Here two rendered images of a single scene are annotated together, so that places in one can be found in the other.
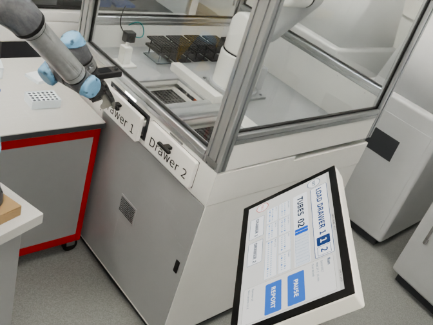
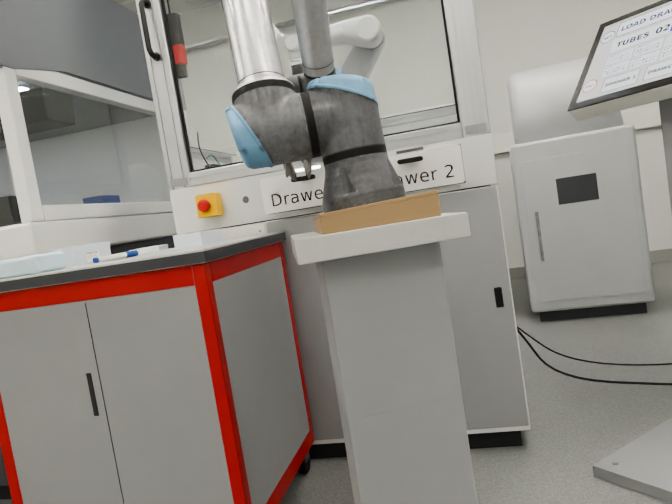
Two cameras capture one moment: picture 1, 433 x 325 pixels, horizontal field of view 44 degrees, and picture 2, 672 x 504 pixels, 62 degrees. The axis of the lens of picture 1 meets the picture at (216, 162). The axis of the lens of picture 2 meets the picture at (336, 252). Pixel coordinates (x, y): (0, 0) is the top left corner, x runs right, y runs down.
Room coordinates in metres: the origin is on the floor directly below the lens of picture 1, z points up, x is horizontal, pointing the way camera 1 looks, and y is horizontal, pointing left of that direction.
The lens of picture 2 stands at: (0.33, 1.18, 0.79)
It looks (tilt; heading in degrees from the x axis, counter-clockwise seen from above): 4 degrees down; 332
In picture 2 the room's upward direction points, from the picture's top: 9 degrees counter-clockwise
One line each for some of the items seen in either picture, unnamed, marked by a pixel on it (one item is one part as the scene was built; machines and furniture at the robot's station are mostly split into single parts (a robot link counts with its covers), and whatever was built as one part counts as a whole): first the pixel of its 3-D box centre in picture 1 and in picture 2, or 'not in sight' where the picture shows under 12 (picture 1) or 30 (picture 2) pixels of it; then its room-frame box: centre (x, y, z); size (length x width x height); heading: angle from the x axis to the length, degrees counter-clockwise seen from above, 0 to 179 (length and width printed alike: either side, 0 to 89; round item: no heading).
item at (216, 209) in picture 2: not in sight; (208, 205); (2.08, 0.67, 0.88); 0.07 x 0.05 x 0.07; 50
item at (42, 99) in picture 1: (42, 99); (198, 238); (1.92, 0.77, 0.78); 0.12 x 0.08 x 0.04; 137
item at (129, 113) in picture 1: (120, 111); (308, 189); (1.86, 0.43, 0.87); 0.29 x 0.02 x 0.11; 50
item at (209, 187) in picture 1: (220, 104); (350, 188); (2.23, 0.07, 0.87); 1.02 x 0.95 x 0.14; 50
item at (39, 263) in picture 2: not in sight; (27, 265); (1.87, 1.20, 0.78); 0.15 x 0.10 x 0.04; 47
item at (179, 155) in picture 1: (170, 153); (412, 171); (1.68, 0.17, 0.87); 0.29 x 0.02 x 0.11; 50
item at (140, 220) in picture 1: (194, 187); (371, 307); (2.22, 0.06, 0.40); 1.03 x 0.95 x 0.80; 50
